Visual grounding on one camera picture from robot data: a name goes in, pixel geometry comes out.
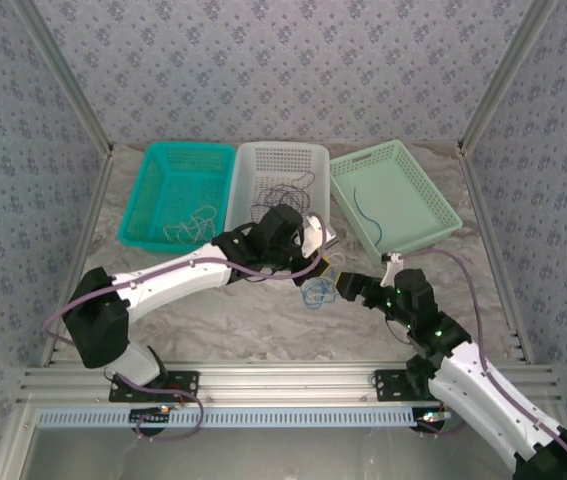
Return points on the small black controller board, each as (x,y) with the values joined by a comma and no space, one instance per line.
(433,416)
(150,415)

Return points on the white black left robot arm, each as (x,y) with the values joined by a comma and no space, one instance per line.
(178,280)

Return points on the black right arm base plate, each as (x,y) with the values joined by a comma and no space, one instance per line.
(388,385)

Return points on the aluminium table side rail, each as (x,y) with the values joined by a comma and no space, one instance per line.
(90,220)
(488,225)

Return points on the grey metal bottom panel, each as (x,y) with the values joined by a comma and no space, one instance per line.
(283,455)

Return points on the aluminium frame post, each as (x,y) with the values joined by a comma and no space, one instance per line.
(508,75)
(63,75)

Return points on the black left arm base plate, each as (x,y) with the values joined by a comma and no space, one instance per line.
(183,385)

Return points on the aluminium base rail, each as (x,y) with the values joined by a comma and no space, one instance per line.
(283,382)

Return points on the white plastic basket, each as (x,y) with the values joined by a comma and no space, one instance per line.
(278,165)

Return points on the light green plastic basket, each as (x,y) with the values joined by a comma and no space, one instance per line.
(403,200)

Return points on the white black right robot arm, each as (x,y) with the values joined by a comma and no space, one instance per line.
(468,385)

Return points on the teal plastic basket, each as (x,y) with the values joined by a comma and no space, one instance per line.
(183,180)

